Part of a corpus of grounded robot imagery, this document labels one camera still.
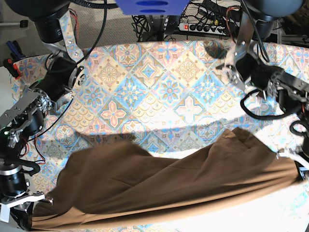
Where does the white power strip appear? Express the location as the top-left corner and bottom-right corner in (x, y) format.
(178, 23), (230, 36)

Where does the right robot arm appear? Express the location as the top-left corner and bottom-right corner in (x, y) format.
(0, 0), (89, 232)

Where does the red black clamp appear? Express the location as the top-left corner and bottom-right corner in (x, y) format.
(3, 58), (21, 79)

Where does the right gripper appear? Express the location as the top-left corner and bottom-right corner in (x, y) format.
(0, 159), (40, 231)

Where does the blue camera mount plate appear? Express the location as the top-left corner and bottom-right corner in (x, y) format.
(115, 0), (189, 15)

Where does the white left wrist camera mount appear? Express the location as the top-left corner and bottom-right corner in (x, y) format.
(276, 147), (309, 181)

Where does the brown t-shirt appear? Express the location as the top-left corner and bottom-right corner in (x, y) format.
(32, 128), (299, 231)

